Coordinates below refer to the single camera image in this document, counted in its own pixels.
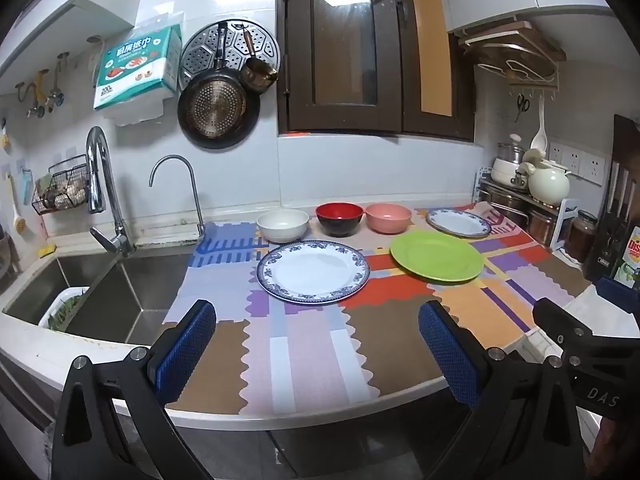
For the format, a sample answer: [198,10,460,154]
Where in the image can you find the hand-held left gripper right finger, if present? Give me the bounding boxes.
[418,300,588,480]

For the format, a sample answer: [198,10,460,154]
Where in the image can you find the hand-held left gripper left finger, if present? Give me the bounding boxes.
[50,299,217,480]

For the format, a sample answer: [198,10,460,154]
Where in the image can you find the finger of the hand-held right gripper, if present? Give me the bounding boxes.
[596,276,640,312]
[532,297,640,361]

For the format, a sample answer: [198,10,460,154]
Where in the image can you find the green plate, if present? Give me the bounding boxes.
[389,230,485,284]

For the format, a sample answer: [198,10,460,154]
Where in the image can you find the small blue rimmed plate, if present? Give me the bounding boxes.
[426,207,493,239]

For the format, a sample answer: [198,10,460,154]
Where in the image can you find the pink bowl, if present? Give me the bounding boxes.
[365,203,413,234]

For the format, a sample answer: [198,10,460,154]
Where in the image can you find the large blue floral plate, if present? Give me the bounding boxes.
[256,241,371,306]

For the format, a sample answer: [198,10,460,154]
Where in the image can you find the white bowl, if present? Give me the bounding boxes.
[256,208,310,244]

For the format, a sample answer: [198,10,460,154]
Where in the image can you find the red and black bowl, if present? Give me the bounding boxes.
[315,202,364,238]

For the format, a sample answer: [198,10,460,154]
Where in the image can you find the dish soap bottle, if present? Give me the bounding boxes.
[614,226,640,288]

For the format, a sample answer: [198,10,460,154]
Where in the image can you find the black knife block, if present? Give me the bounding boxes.
[584,114,640,281]

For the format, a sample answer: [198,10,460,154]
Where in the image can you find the glass jar brown contents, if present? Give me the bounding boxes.
[565,210,599,263]

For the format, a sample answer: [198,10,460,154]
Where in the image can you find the white counter rack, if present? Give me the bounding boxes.
[474,166,581,252]

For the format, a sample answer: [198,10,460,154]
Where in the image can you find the stainless steel sink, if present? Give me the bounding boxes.
[0,252,196,346]

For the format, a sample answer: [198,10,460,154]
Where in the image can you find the colourful patterned mat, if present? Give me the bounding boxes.
[157,200,593,416]

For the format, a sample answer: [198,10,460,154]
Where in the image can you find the white plastic basket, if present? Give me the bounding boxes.
[39,286,91,332]

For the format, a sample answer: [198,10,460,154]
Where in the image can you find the green vegetables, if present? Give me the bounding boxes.
[47,295,83,331]

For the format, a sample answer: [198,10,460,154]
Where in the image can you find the cream kettle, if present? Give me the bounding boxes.
[520,149,572,207]

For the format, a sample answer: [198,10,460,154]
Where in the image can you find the thin gooseneck faucet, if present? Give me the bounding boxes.
[149,155,206,238]

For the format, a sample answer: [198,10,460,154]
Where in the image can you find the white cooking pot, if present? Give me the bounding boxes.
[491,157,532,192]

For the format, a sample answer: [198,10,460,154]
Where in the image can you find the white ladle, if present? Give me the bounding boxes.
[530,95,549,153]

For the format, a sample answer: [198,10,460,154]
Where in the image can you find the steel lidded pot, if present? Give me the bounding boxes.
[496,133,526,164]

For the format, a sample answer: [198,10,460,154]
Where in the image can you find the tall chrome faucet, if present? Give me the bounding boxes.
[85,126,137,258]

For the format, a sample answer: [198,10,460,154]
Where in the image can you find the yellow dish brush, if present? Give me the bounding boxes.
[5,172,26,233]

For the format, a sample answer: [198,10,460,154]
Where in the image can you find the brass perforated strainer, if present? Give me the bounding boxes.
[182,22,248,140]

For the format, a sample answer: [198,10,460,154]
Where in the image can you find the small brass pot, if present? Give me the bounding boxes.
[240,25,279,93]

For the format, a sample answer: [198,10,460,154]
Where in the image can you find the paper towel pack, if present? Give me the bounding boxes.
[92,12,183,126]

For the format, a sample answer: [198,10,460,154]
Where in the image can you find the round metal steamer tray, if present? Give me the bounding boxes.
[178,18,282,92]

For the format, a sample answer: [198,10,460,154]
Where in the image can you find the white range hood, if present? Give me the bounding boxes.
[0,0,148,93]

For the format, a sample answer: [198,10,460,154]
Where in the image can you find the white wall socket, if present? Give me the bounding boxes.
[577,152,607,178]
[548,142,577,171]

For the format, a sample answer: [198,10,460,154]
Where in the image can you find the steel pot with handle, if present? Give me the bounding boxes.
[480,185,531,226]

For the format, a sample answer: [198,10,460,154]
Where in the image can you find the black wire basket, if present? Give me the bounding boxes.
[31,156,93,216]

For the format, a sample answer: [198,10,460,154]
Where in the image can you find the gold wire rack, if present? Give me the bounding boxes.
[475,45,561,101]

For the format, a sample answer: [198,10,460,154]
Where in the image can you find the round strainer on wall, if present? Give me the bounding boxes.
[177,67,261,151]

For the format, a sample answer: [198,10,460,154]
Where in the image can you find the metal wall hook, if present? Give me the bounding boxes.
[49,52,71,107]
[15,71,48,118]

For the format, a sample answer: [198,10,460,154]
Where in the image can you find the dark wooden window frame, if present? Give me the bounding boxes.
[275,0,476,142]

